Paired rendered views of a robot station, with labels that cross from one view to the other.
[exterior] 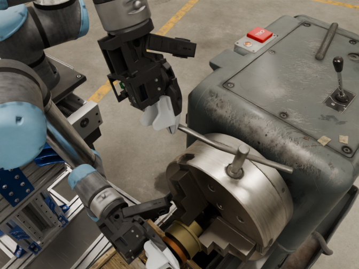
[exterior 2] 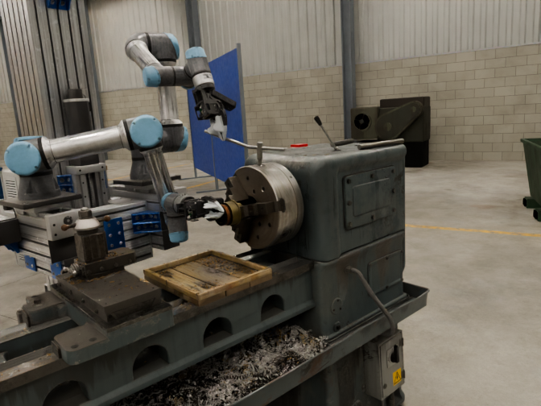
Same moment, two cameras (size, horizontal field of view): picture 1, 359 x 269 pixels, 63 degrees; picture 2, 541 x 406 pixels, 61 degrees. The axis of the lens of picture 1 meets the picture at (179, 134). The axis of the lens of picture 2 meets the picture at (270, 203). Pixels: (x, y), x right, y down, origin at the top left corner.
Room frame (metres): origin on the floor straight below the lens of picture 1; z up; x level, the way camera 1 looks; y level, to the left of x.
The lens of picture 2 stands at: (-1.34, -0.31, 1.44)
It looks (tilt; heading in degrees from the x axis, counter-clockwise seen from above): 12 degrees down; 5
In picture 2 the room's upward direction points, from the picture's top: 4 degrees counter-clockwise
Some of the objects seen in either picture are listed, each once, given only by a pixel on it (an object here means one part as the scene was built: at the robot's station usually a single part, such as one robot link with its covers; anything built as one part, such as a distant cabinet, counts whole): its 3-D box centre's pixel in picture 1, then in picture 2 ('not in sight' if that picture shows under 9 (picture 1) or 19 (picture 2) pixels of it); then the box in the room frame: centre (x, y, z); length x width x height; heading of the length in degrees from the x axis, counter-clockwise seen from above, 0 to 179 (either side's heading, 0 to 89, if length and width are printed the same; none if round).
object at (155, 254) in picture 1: (158, 260); (211, 207); (0.19, 0.04, 1.12); 0.09 x 0.06 x 0.03; 45
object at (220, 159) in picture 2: not in sight; (212, 127); (7.05, 1.47, 1.18); 4.12 x 0.80 x 2.35; 25
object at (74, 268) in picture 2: not in sight; (101, 264); (-0.02, 0.36, 0.99); 0.20 x 0.10 x 0.05; 137
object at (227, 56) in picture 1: (227, 63); not in sight; (0.71, -0.14, 1.24); 0.09 x 0.08 x 0.03; 137
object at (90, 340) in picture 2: not in sight; (90, 308); (-0.13, 0.36, 0.90); 0.47 x 0.30 x 0.06; 47
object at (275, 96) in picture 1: (291, 118); (327, 192); (0.66, -0.37, 1.06); 0.59 x 0.48 x 0.39; 137
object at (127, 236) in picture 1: (126, 229); (195, 208); (0.27, 0.12, 1.10); 0.12 x 0.09 x 0.08; 45
